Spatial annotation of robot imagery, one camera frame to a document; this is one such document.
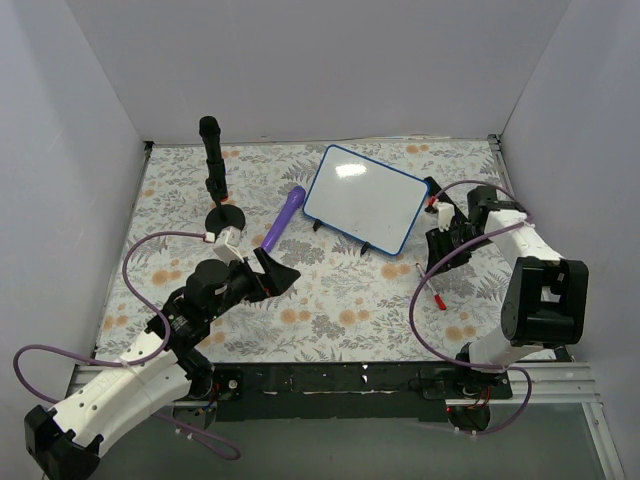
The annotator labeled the red white marker pen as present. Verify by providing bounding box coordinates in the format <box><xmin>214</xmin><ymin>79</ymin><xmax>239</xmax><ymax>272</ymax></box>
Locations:
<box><xmin>415</xmin><ymin>263</ymin><xmax>447</xmax><ymax>311</ymax></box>

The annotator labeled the blue framed whiteboard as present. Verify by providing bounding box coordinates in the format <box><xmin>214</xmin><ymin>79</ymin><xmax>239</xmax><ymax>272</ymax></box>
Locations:
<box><xmin>302</xmin><ymin>144</ymin><xmax>430</xmax><ymax>256</ymax></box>

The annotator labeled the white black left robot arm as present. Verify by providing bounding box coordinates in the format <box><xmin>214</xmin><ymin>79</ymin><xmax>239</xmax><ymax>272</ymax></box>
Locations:
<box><xmin>24</xmin><ymin>248</ymin><xmax>300</xmax><ymax>479</ymax></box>

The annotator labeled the black round microphone stand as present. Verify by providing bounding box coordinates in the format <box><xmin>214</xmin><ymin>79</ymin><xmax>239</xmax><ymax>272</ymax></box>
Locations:
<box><xmin>205</xmin><ymin>199</ymin><xmax>246</xmax><ymax>235</ymax></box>

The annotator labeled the black microphone on stand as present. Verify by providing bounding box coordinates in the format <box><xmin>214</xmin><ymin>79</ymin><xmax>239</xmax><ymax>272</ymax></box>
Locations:
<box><xmin>199</xmin><ymin>116</ymin><xmax>228</xmax><ymax>201</ymax></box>

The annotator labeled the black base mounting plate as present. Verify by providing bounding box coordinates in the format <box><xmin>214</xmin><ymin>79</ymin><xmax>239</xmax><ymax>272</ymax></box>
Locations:
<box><xmin>172</xmin><ymin>360</ymin><xmax>514</xmax><ymax>426</ymax></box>

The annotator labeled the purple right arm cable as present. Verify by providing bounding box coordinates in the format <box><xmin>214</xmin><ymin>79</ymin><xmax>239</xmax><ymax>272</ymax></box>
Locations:
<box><xmin>408</xmin><ymin>179</ymin><xmax>534</xmax><ymax>435</ymax></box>

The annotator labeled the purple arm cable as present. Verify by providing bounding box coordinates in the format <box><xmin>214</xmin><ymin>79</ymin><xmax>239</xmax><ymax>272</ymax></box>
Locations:
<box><xmin>12</xmin><ymin>230</ymin><xmax>242</xmax><ymax>461</ymax></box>
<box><xmin>408</xmin><ymin>179</ymin><xmax>534</xmax><ymax>435</ymax></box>

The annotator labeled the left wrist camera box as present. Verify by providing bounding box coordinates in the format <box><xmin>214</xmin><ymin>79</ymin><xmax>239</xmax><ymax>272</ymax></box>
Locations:
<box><xmin>213</xmin><ymin>226</ymin><xmax>243</xmax><ymax>264</ymax></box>

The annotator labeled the black wire whiteboard stand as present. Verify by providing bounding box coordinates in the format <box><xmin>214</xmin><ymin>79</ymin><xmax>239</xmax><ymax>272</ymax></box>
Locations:
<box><xmin>332</xmin><ymin>231</ymin><xmax>371</xmax><ymax>257</ymax></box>

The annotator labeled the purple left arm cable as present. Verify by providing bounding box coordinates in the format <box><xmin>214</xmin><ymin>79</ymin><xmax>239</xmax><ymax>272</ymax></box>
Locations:
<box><xmin>12</xmin><ymin>230</ymin><xmax>242</xmax><ymax>461</ymax></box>

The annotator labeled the aluminium front rail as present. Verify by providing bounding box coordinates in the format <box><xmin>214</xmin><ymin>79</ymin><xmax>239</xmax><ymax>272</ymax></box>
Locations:
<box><xmin>66</xmin><ymin>362</ymin><xmax>602</xmax><ymax>408</ymax></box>

